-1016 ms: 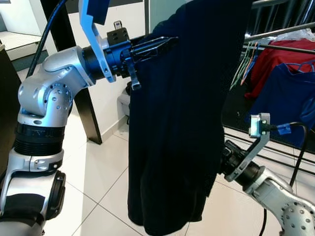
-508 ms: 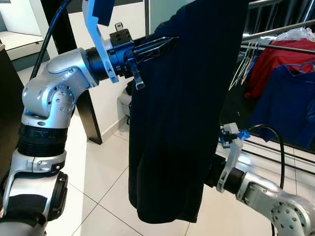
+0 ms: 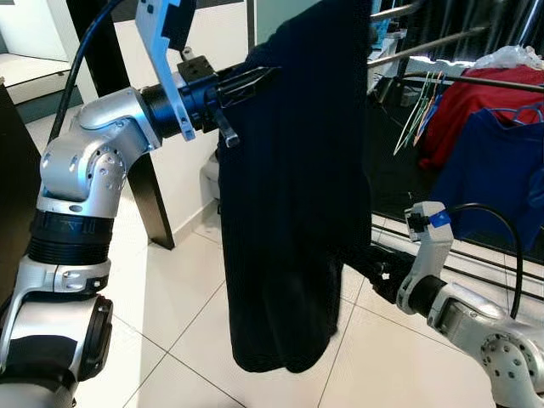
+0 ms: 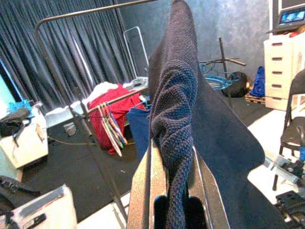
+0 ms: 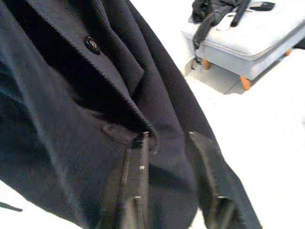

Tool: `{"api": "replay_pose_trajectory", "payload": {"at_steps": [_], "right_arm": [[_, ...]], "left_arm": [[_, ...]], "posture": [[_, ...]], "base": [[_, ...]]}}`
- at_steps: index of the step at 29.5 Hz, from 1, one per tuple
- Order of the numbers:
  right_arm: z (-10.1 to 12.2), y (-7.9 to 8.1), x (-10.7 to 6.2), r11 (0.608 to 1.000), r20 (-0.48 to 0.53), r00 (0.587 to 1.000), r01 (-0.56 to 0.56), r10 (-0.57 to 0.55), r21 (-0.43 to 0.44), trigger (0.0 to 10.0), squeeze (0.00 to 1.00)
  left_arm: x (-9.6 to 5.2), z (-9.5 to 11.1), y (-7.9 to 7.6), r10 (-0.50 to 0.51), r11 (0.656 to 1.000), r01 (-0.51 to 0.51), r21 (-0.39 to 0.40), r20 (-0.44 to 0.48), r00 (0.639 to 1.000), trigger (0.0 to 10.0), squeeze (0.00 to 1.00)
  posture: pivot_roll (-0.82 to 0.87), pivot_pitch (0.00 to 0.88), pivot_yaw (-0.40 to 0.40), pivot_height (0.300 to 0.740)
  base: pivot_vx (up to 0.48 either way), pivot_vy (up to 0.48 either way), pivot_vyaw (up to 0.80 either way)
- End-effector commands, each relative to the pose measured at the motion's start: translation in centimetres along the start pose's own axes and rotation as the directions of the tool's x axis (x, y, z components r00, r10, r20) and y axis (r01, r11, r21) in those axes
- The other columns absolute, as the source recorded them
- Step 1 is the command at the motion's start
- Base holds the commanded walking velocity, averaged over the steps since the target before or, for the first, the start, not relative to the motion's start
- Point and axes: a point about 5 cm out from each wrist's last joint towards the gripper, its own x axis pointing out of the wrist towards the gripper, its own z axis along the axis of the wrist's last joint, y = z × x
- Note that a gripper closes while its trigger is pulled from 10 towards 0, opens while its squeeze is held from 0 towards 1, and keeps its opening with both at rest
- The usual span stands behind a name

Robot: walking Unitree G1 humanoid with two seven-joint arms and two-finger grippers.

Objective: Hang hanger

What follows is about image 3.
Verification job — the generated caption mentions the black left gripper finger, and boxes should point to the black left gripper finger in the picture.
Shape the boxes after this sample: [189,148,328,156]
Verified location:
[223,66,280,90]
[225,76,275,108]

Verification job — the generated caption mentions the dark navy shirt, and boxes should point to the dark navy shirt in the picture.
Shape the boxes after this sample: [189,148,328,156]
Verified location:
[217,0,377,375]

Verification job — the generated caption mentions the blue hanging garment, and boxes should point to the blue hanging garment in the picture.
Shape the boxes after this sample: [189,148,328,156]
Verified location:
[428,106,544,253]

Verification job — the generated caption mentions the red hanging garment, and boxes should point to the red hanging garment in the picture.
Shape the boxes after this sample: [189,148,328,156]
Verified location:
[415,65,544,173]

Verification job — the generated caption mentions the black curtain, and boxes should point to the black curtain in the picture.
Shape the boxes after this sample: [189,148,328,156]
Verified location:
[399,0,544,65]

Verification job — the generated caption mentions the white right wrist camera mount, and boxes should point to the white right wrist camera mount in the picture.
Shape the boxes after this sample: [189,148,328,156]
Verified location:
[396,201,456,317]

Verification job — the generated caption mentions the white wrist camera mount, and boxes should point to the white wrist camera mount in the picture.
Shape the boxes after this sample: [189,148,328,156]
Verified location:
[134,0,199,143]
[396,201,456,317]

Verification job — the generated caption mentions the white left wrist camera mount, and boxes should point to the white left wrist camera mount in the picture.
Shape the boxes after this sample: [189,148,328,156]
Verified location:
[134,0,199,143]

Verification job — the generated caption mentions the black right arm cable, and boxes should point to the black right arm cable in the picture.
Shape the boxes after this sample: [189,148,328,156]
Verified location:
[442,202,524,322]

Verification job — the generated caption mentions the black door post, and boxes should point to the black door post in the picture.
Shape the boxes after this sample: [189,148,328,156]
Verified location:
[66,0,177,252]

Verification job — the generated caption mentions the coloured wire hangers bunch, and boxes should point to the coloured wire hangers bunch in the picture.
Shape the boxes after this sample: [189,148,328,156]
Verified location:
[393,71,449,158]

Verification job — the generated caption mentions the silver clothes rail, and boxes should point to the silver clothes rail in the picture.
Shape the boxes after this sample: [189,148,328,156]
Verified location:
[367,25,491,69]
[370,2,423,21]

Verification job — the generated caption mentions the dark metal clothes rail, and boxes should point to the dark metal clothes rail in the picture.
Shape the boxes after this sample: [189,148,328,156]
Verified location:
[398,72,544,93]

